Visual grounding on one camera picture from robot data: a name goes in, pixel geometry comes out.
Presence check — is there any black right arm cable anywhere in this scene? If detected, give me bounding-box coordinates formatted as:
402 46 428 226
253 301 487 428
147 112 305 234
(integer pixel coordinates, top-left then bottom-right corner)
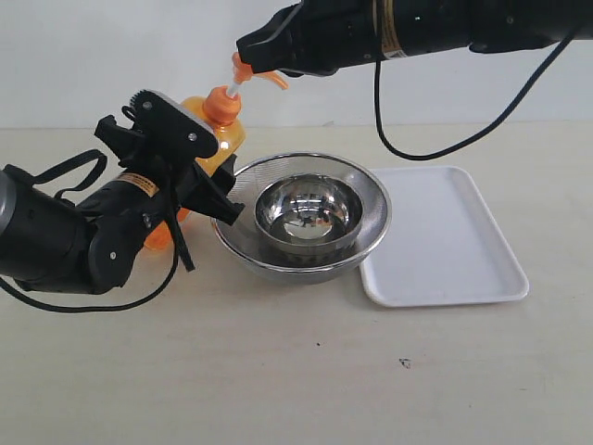
373 20 585 161

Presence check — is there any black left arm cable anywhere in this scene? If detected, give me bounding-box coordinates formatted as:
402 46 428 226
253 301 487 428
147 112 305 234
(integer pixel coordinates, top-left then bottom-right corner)
0 147 196 314

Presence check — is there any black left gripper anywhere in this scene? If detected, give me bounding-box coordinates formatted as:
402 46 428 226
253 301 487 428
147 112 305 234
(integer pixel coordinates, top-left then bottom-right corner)
95 89 245 225

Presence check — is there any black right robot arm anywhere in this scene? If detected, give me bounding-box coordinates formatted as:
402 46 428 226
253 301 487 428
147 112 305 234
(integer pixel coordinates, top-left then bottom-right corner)
236 1 592 77

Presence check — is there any white plastic tray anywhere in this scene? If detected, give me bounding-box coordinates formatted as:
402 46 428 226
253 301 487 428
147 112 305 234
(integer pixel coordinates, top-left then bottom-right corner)
360 166 530 309

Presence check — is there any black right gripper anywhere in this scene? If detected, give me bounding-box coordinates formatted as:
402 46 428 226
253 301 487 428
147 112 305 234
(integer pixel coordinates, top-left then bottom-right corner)
236 1 383 77

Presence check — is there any orange soap pump bottle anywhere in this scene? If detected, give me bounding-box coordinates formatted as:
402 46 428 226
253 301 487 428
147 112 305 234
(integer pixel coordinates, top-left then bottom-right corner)
143 51 289 251

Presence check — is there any small stainless steel bowl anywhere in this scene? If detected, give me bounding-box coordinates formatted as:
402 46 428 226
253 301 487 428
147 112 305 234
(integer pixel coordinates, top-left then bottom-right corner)
254 173 364 255

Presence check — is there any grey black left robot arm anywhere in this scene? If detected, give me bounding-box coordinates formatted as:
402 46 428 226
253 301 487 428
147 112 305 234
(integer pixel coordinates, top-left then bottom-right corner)
1 86 246 295

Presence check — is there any steel mesh strainer basin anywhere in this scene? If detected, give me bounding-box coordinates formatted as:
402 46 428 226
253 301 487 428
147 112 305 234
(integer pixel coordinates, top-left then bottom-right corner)
212 152 392 286

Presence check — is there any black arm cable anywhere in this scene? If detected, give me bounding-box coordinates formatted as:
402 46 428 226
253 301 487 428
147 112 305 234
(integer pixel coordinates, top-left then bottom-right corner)
0 147 196 314
373 20 585 161

